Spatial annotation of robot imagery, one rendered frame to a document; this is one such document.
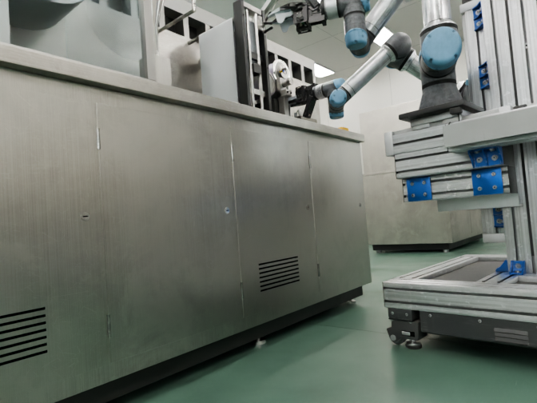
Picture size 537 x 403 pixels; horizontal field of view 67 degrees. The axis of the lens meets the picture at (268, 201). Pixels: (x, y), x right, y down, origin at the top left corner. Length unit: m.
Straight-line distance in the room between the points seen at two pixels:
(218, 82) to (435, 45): 1.03
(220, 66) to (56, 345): 1.43
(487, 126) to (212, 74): 1.28
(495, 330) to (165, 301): 0.97
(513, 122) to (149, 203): 1.05
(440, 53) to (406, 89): 5.39
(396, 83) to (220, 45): 5.08
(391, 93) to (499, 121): 5.62
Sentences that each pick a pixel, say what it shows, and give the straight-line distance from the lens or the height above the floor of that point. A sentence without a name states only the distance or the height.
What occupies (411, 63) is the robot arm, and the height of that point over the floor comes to 1.18.
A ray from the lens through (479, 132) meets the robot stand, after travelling 1.36.
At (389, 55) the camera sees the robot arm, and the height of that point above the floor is 1.18.
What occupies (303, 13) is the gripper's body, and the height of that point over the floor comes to 1.20.
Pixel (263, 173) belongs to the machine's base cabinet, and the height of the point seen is 0.66.
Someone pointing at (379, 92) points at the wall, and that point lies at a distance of 7.01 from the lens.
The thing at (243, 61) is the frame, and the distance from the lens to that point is 1.84.
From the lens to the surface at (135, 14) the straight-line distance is 1.41.
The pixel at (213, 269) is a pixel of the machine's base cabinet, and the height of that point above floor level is 0.33.
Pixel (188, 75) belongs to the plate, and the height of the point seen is 1.25.
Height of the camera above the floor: 0.48
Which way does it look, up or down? 3 degrees up
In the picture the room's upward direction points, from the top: 4 degrees counter-clockwise
